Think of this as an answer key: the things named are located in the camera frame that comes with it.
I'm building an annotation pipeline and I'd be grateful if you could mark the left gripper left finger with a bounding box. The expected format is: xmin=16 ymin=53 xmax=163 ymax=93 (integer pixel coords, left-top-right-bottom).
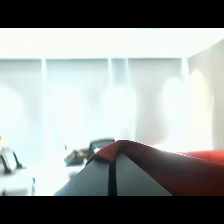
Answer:
xmin=54 ymin=157 xmax=111 ymax=197

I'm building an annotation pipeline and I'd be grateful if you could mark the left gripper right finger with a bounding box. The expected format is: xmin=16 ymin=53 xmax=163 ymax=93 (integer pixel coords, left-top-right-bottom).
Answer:
xmin=114 ymin=153 xmax=173 ymax=197

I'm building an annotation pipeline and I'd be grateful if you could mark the red garment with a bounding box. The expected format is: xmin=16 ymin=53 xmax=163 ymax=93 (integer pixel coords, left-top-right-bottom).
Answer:
xmin=85 ymin=139 xmax=224 ymax=197

